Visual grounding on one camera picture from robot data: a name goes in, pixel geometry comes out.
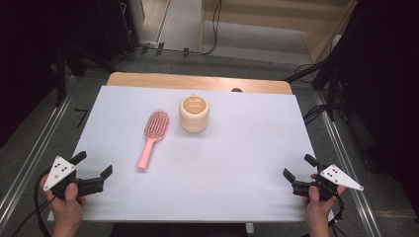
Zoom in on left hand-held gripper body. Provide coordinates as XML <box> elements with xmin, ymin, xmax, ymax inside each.
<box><xmin>42</xmin><ymin>155</ymin><xmax>106</xmax><ymax>200</ymax></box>

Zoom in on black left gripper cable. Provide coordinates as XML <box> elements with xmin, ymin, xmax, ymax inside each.
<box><xmin>11</xmin><ymin>169</ymin><xmax>55</xmax><ymax>237</ymax></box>

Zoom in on dark cabinet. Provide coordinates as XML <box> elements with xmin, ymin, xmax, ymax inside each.
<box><xmin>98</xmin><ymin>0</ymin><xmax>141</xmax><ymax>62</ymax></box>

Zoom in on person's right hand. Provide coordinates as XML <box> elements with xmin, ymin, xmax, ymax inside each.
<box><xmin>302</xmin><ymin>185</ymin><xmax>347</xmax><ymax>229</ymax></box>

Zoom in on cream ribbed cup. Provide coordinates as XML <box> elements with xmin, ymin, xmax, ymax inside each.
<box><xmin>178</xmin><ymin>94</ymin><xmax>210</xmax><ymax>134</ymax></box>

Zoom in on metal floor rail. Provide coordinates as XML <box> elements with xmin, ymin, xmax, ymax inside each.
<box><xmin>310</xmin><ymin>90</ymin><xmax>384</xmax><ymax>237</ymax></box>
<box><xmin>0</xmin><ymin>88</ymin><xmax>78</xmax><ymax>228</ymax></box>

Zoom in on white board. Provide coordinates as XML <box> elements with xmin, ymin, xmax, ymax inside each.
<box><xmin>47</xmin><ymin>85</ymin><xmax>334</xmax><ymax>223</ymax></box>

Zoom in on person's left hand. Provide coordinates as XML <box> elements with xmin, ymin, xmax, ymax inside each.
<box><xmin>40</xmin><ymin>182</ymin><xmax>87</xmax><ymax>230</ymax></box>

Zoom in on black tape mark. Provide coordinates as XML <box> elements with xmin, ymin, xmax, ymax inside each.
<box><xmin>74</xmin><ymin>108</ymin><xmax>90</xmax><ymax>129</ymax></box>

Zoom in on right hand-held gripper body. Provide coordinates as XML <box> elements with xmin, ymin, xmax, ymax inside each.
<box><xmin>291</xmin><ymin>163</ymin><xmax>365</xmax><ymax>202</ymax></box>

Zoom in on light wooden shelf unit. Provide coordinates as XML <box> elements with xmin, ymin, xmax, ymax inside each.
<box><xmin>200</xmin><ymin>0</ymin><xmax>359</xmax><ymax>64</ymax></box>

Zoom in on black hanging cables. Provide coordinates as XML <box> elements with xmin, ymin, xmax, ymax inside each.
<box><xmin>201</xmin><ymin>0</ymin><xmax>222</xmax><ymax>56</ymax></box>

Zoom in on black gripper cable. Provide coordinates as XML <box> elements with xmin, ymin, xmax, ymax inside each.
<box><xmin>11</xmin><ymin>169</ymin><xmax>55</xmax><ymax>237</ymax></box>
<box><xmin>327</xmin><ymin>192</ymin><xmax>347</xmax><ymax>237</ymax></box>

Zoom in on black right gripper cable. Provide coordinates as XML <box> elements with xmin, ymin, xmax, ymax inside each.
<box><xmin>327</xmin><ymin>192</ymin><xmax>347</xmax><ymax>237</ymax></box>

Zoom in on wooden table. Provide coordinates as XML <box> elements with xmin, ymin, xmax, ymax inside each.
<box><xmin>107</xmin><ymin>72</ymin><xmax>293</xmax><ymax>96</ymax></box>

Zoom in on pink hairbrush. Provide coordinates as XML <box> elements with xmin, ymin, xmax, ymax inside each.
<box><xmin>136</xmin><ymin>109</ymin><xmax>171</xmax><ymax>172</ymax></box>

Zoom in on black floor cables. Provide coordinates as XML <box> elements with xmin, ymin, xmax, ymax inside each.
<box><xmin>301</xmin><ymin>104</ymin><xmax>330</xmax><ymax>126</ymax></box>

